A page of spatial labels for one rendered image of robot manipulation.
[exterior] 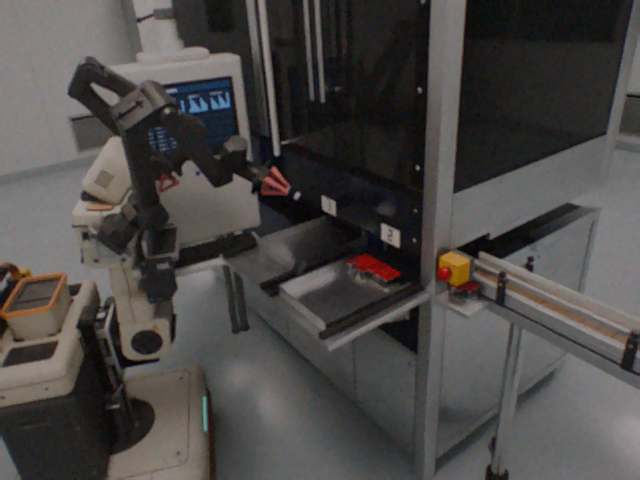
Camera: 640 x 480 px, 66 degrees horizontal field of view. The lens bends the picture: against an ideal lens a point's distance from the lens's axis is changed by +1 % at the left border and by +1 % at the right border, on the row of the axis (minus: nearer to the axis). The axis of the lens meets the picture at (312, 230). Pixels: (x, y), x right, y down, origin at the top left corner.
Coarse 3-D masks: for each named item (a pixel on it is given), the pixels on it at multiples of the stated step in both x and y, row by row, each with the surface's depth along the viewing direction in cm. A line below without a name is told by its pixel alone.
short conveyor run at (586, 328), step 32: (480, 256) 159; (480, 288) 152; (512, 288) 146; (544, 288) 145; (512, 320) 145; (544, 320) 136; (576, 320) 131; (608, 320) 124; (576, 352) 130; (608, 352) 123
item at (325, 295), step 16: (352, 256) 174; (320, 272) 167; (336, 272) 170; (288, 288) 162; (304, 288) 162; (320, 288) 162; (336, 288) 161; (352, 288) 161; (368, 288) 160; (400, 288) 154; (304, 304) 154; (320, 304) 154; (336, 304) 153; (352, 304) 153; (368, 304) 148; (320, 320) 141; (336, 320) 142
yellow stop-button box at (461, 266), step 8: (440, 256) 146; (448, 256) 146; (456, 256) 145; (464, 256) 145; (440, 264) 146; (448, 264) 144; (456, 264) 141; (464, 264) 142; (472, 264) 145; (456, 272) 142; (464, 272) 144; (472, 272) 146; (448, 280) 146; (456, 280) 143; (464, 280) 145
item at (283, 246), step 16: (304, 224) 201; (320, 224) 206; (272, 240) 194; (288, 240) 195; (304, 240) 194; (320, 240) 193; (336, 240) 192; (352, 240) 184; (272, 256) 182; (288, 256) 183; (304, 256) 182; (320, 256) 177
